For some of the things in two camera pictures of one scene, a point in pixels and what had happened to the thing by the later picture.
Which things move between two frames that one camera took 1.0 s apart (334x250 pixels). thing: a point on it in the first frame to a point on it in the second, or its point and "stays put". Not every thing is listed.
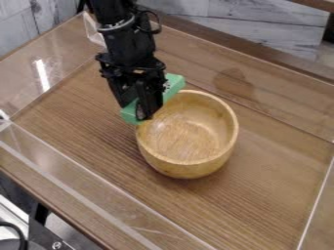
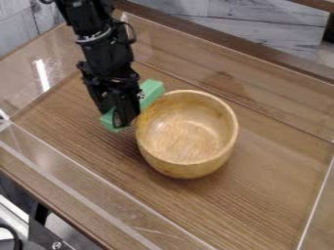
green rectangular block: [177, 83] to [152, 89]
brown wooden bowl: [188, 140] stays put
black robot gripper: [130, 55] to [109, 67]
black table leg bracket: [42, 237] stays put
